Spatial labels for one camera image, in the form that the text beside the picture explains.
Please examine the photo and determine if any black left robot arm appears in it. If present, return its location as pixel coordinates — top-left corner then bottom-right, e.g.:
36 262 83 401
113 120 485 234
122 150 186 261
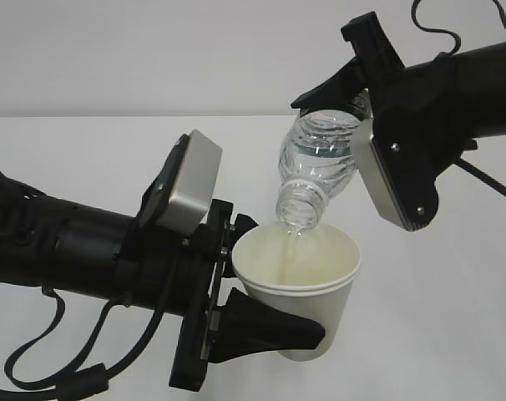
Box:
0 131 325 391

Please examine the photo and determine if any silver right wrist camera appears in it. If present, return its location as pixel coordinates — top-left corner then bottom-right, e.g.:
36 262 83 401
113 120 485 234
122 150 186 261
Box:
351 120 440 233

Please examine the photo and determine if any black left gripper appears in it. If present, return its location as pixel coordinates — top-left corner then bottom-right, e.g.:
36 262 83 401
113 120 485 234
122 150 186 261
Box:
170 199 326 379

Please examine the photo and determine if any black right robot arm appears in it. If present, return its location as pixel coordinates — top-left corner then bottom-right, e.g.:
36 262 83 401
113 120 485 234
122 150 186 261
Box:
291 12 506 186

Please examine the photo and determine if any white paper cup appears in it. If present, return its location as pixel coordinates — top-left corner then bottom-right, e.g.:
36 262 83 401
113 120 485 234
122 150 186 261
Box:
231 222 362 362

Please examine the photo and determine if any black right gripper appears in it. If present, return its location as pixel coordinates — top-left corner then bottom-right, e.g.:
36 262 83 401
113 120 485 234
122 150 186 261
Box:
291 11 479 185

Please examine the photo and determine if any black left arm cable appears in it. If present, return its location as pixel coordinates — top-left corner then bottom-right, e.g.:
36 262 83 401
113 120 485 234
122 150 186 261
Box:
0 246 175 396

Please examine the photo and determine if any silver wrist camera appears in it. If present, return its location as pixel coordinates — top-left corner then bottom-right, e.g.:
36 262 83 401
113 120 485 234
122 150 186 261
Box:
156 129 223 236
351 120 440 233

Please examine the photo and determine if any clear water bottle green label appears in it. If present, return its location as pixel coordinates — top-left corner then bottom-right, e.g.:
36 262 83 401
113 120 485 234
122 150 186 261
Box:
276 89 372 234

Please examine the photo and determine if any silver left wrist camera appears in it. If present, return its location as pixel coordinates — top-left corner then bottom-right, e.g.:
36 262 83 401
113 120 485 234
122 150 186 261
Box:
156 129 223 236

